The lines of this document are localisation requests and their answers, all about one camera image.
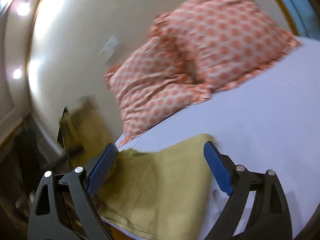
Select left polka dot pillow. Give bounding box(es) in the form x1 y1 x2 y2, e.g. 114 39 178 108
103 12 213 148

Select right polka dot pillow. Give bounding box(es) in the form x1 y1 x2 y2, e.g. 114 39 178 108
149 0 299 92

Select wall switch plate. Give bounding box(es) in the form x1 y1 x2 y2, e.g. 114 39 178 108
99 35 120 57

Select olive green pants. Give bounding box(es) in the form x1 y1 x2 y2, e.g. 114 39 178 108
98 134 212 239

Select polka dot pillow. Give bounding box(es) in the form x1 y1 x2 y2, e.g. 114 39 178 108
103 12 213 148
149 0 299 92

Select white bed sheet mattress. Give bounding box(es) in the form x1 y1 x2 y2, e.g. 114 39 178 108
102 36 320 240

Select frosted glass window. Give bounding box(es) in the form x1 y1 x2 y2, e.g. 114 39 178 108
282 0 319 41

